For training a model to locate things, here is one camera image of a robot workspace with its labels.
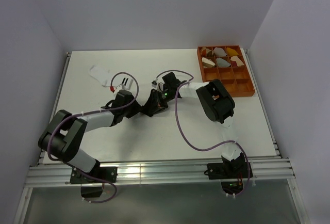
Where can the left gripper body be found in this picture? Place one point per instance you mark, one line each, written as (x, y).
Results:
(132, 109)

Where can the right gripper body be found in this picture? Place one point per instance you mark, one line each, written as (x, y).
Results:
(163, 98)

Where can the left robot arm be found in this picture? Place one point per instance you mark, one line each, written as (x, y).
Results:
(63, 135)

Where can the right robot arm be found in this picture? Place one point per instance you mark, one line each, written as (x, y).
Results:
(215, 100)

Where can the white sock black stripes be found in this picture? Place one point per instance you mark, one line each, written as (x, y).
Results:
(104, 77)

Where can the white brown rolled sock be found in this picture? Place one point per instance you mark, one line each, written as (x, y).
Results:
(208, 63)

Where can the brown orange rolled sock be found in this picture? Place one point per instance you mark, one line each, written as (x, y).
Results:
(206, 52)

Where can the grey teal rolled sock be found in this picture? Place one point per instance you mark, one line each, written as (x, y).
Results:
(222, 63)

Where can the grey white rolled sock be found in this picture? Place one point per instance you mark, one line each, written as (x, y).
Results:
(220, 52)

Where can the orange compartment tray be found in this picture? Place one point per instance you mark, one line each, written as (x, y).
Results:
(236, 80)

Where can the pink maroon rolled sock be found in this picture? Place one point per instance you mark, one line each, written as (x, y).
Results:
(235, 61)

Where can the yellow rolled sock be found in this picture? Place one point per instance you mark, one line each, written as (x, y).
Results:
(231, 52)

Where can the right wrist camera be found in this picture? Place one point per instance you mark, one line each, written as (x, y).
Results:
(159, 86)

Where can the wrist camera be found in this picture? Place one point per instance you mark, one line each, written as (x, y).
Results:
(159, 86)
(125, 84)

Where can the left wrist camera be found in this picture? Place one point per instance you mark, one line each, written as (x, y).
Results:
(125, 84)

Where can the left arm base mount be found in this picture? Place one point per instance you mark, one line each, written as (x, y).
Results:
(98, 175)

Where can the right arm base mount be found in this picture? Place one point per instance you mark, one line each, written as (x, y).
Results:
(221, 171)

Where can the aluminium front rail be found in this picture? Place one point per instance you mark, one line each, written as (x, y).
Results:
(163, 172)

